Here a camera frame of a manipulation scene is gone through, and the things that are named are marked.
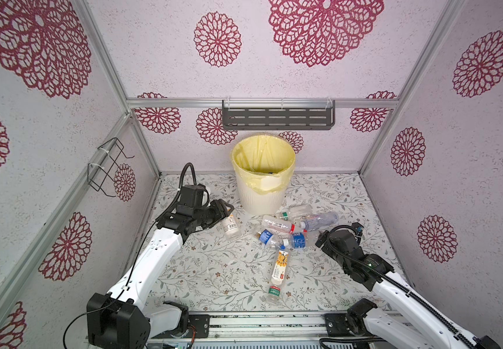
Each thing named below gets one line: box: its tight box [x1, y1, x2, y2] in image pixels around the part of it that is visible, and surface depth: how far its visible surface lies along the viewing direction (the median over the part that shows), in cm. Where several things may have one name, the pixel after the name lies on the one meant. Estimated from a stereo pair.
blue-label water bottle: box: [255, 229, 293, 251], surface depth 93 cm
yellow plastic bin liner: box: [231, 134, 296, 195], surface depth 97 cm
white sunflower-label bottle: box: [271, 244, 290, 286], surface depth 83 cm
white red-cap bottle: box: [261, 215, 296, 235], surface depth 97 cm
